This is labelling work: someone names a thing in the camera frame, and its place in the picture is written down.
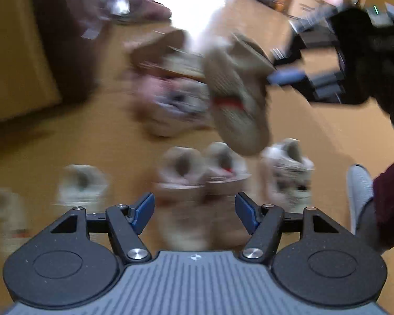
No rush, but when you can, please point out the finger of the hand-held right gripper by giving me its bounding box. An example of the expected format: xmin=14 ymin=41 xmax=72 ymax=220
xmin=267 ymin=69 xmax=345 ymax=106
xmin=272 ymin=18 xmax=340 ymax=69

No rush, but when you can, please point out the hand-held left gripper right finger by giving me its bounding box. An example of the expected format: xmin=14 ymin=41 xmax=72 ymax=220
xmin=235 ymin=192 xmax=344 ymax=265

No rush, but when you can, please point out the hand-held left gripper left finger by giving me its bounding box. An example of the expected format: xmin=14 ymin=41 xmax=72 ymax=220
xmin=48 ymin=192 xmax=155 ymax=264

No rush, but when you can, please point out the beige knit sock shoe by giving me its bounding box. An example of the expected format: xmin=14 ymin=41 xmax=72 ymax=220
xmin=202 ymin=32 xmax=277 ymax=157

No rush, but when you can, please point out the cream lace-up sneaker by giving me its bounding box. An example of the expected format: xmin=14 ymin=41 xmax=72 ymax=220
xmin=259 ymin=138 xmax=316 ymax=213

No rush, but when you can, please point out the lavender-lined white sneaker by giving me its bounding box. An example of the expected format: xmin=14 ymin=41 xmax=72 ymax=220
xmin=141 ymin=80 xmax=217 ymax=138

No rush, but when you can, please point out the tan-soled white sneaker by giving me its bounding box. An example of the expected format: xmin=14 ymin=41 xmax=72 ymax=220
xmin=129 ymin=29 xmax=188 ymax=69
xmin=141 ymin=52 xmax=211 ymax=80

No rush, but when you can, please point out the pink knit sock shoe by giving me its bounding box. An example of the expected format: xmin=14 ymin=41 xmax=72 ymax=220
xmin=123 ymin=70 xmax=171 ymax=115

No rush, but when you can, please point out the cardboard box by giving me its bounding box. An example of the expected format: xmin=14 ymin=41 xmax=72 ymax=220
xmin=289 ymin=0 xmax=344 ymax=20

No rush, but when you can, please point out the person's grey shoe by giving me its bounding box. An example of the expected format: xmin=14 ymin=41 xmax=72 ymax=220
xmin=346 ymin=164 xmax=375 ymax=237

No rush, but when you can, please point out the person's maroon trouser leg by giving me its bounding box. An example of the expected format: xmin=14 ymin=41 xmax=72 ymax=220
xmin=356 ymin=149 xmax=394 ymax=256

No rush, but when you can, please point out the brown leather sofa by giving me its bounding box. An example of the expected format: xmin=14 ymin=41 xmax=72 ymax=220
xmin=29 ymin=0 xmax=128 ymax=105

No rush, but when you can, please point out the wooden cabinet door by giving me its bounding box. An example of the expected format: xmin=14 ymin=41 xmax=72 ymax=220
xmin=0 ymin=0 xmax=62 ymax=128

